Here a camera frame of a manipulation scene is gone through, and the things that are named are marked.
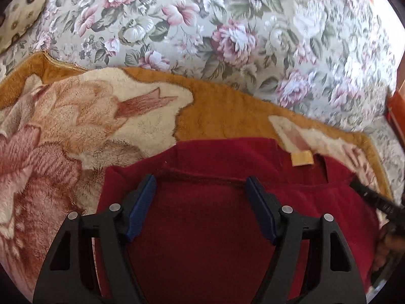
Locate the red knit sweater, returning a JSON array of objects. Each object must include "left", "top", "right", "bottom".
[{"left": 98, "top": 138, "right": 379, "bottom": 303}]

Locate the person's right hand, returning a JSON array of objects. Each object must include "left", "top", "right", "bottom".
[{"left": 372, "top": 222, "right": 405, "bottom": 271}]

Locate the orange wooden furniture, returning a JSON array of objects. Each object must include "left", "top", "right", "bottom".
[{"left": 386, "top": 81, "right": 405, "bottom": 147}]

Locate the brown floral plush blanket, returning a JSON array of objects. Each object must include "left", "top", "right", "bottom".
[{"left": 1, "top": 53, "right": 393, "bottom": 300}]

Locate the floral grey bedspread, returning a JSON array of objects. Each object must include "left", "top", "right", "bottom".
[{"left": 1, "top": 0, "right": 404, "bottom": 198}]

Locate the cream patterned pillow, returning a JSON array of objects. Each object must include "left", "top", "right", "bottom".
[{"left": 1, "top": 0, "right": 46, "bottom": 53}]

